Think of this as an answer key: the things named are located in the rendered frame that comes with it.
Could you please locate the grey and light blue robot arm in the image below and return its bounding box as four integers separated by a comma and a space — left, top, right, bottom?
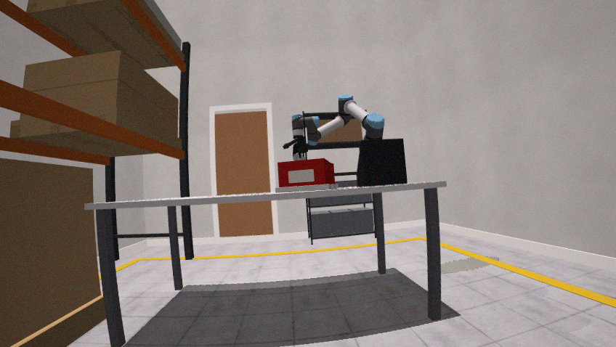
292, 94, 384, 146

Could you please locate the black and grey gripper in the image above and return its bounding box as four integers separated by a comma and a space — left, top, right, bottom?
293, 135, 308, 161

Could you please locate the red crate with dividers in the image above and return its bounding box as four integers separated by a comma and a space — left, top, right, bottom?
329, 164, 335, 184
277, 158, 331, 187

